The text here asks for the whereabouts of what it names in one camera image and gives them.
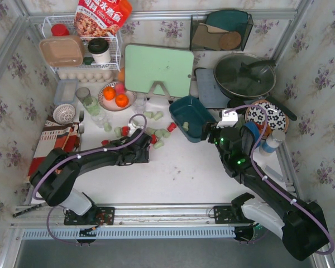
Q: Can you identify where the orange right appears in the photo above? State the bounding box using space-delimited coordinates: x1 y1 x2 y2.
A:
115 94 129 108

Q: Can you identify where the grey glass cup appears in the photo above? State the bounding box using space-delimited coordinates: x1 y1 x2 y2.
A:
75 87 92 106

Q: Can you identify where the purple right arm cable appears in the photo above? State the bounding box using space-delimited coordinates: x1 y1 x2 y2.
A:
223 104 335 255

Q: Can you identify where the orange behind board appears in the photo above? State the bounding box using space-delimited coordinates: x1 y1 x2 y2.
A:
117 68 125 82

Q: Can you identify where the green capsule top left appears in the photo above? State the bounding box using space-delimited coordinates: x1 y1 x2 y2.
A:
143 111 154 119

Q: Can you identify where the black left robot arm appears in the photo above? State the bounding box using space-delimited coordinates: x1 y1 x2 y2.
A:
29 129 152 218

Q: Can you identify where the metal fork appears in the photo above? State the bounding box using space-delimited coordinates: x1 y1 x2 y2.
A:
78 110 85 138

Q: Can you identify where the green ribbed glass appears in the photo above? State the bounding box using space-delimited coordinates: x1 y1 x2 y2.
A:
83 96 101 116

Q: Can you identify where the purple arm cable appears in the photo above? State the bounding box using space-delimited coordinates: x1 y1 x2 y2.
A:
223 104 335 255
32 113 149 246

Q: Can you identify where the green capsule leftmost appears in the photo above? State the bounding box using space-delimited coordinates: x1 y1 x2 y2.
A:
103 122 112 132

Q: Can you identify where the green capsule lower right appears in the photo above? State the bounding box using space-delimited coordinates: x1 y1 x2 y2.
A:
153 140 164 150

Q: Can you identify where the teal plastic storage basket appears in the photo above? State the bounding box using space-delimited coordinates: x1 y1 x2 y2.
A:
169 96 216 143

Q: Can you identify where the metal cutting board stand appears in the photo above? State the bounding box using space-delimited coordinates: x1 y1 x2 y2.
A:
146 81 174 105

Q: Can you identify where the green capsule cluster right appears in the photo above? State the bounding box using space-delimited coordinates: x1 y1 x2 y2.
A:
162 129 171 138

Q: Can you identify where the green capsule centre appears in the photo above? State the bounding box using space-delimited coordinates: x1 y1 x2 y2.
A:
146 127 156 135

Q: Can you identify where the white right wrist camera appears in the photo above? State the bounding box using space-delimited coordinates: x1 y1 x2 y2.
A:
217 109 238 128

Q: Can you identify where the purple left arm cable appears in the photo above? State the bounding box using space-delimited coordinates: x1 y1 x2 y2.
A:
32 113 149 246

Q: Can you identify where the green cutting board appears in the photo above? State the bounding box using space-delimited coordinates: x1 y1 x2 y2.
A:
125 44 194 98

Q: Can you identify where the black frying pan with lid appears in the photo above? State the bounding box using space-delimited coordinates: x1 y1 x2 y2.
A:
213 53 297 121

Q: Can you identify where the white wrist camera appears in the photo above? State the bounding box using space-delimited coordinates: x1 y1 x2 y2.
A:
128 124 141 132
217 109 238 128

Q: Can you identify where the green capsule bottom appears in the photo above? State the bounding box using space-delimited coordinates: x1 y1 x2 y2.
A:
182 122 189 132

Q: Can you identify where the clear glass tumbler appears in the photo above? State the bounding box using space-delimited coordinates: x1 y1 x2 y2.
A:
132 93 147 114

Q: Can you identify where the clear glass near rack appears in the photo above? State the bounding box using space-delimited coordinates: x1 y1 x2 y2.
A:
91 108 106 128

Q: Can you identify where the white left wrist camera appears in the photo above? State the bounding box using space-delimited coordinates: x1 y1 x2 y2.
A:
128 124 141 132

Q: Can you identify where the green capsule cluster lid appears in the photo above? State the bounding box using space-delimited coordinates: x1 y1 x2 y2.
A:
155 130 164 138

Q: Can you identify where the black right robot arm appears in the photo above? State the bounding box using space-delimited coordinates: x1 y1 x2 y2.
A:
201 122 334 261

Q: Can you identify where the peach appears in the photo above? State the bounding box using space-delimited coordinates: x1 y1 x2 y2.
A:
114 82 126 94

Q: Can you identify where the fruit plate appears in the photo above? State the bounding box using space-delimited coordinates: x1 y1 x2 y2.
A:
98 82 137 112

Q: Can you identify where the grey induction cooker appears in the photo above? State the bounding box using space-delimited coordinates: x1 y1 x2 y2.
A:
194 68 230 109

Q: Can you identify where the orange left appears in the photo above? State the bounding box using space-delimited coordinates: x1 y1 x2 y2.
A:
102 87 116 101

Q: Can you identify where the green capsule top right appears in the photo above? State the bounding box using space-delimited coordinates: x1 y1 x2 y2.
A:
153 111 164 121

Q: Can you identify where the white strainer basket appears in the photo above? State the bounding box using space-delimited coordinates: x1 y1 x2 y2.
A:
52 104 76 125

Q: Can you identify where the floral patterned plate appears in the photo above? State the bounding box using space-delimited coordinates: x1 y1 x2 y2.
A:
245 99 289 140

